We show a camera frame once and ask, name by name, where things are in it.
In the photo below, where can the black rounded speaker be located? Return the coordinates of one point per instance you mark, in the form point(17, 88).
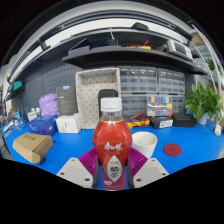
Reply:
point(107, 93)

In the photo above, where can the black box white label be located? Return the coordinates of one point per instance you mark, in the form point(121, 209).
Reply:
point(161, 122)

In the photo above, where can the red drink bottle white cap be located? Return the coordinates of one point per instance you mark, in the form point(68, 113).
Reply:
point(112, 140)

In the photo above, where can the flat round red coaster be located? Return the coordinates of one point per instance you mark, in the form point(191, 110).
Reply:
point(172, 150)

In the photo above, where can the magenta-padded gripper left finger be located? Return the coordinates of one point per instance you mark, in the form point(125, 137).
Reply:
point(75, 171)

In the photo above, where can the black case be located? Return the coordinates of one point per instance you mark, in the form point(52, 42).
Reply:
point(184, 120)

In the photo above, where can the green potted plant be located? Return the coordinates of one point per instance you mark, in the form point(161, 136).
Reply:
point(201, 103)

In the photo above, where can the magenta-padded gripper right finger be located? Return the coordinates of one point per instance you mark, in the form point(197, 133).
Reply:
point(150, 171)

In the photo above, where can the dark grey flat box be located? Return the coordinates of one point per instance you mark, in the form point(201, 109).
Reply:
point(66, 100)

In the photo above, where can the blue box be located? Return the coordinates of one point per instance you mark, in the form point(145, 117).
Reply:
point(41, 125)

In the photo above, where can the brown cardboard box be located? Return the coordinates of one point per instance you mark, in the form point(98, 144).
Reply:
point(31, 146)

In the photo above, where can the white power adapter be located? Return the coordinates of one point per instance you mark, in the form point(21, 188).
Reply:
point(218, 130)

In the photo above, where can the purple plastic bag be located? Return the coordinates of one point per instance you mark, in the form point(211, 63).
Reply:
point(49, 105)

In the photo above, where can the grey oscilloscope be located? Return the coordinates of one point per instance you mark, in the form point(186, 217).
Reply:
point(180, 49)

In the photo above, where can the black wall shelf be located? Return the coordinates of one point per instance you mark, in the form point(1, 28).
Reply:
point(133, 56)

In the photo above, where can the white shelf unit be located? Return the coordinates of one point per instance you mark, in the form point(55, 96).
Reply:
point(210, 56)

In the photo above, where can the yellow multimeter with leads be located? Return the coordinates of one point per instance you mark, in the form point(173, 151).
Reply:
point(140, 121)

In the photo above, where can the yellow and red tool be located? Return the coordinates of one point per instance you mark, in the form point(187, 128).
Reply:
point(140, 47)

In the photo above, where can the clear parts box coloured contents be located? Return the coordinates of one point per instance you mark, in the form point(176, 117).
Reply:
point(160, 105)

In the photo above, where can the white cup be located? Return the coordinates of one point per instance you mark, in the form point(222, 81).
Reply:
point(144, 143)

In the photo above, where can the white perforated tray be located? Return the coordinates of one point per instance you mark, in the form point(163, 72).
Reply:
point(87, 100)

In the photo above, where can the dark blue flat boxes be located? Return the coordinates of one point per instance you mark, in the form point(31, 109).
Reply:
point(83, 49)

